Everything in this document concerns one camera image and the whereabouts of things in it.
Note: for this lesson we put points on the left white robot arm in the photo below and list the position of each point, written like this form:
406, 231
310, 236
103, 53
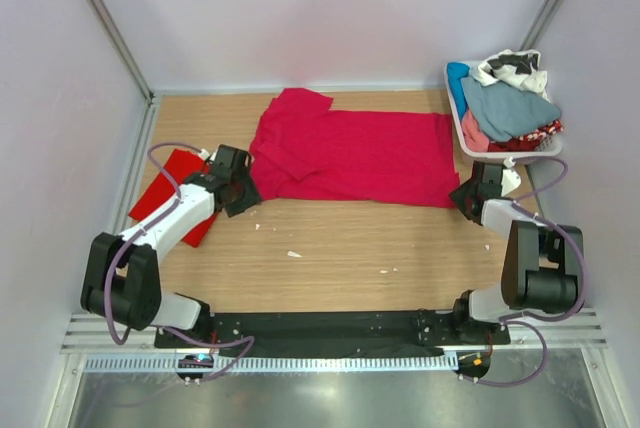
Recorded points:
122, 281

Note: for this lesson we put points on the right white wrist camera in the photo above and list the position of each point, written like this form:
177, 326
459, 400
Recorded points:
511, 180

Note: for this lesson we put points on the white laundry basket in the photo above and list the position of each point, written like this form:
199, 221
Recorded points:
549, 147

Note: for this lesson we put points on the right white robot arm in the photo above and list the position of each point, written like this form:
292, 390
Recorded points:
544, 268

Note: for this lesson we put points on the folded red t shirt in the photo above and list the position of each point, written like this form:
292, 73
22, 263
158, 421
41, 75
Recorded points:
179, 165

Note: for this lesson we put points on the red white patterned shirt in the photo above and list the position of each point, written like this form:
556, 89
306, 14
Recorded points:
530, 141

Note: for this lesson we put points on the bright blue shirt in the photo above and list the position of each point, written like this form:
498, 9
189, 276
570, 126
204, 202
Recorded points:
455, 72

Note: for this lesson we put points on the magenta t shirt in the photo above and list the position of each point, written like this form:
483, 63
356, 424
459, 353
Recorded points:
305, 149

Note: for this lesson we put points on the pink shirt in basket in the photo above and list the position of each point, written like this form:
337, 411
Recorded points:
475, 139

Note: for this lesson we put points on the white black patterned shirt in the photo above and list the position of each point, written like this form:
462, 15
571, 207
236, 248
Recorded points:
520, 70

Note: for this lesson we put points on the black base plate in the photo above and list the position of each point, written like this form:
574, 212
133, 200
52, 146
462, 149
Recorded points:
341, 335

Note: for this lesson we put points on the grey blue t shirt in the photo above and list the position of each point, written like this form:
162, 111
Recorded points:
504, 112

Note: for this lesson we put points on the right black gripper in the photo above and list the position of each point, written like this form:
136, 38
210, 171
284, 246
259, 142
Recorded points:
457, 197

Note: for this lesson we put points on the slotted cable duct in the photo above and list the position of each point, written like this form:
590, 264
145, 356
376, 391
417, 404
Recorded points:
193, 363

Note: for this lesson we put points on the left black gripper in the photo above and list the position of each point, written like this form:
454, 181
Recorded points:
251, 197

